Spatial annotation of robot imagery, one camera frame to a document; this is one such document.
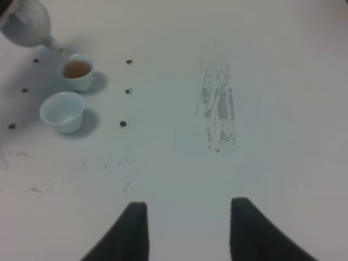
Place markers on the near pale blue teacup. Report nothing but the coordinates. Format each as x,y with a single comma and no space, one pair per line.
63,111

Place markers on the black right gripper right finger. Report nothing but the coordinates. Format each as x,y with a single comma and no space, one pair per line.
254,237

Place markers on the pale blue porcelain teapot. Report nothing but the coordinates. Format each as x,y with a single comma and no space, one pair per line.
27,24

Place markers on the pale blue teacup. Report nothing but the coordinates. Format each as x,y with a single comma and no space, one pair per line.
63,111
78,73

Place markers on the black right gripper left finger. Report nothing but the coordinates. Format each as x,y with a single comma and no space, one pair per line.
127,239

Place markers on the far pale blue teacup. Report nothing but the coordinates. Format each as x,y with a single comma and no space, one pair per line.
78,73

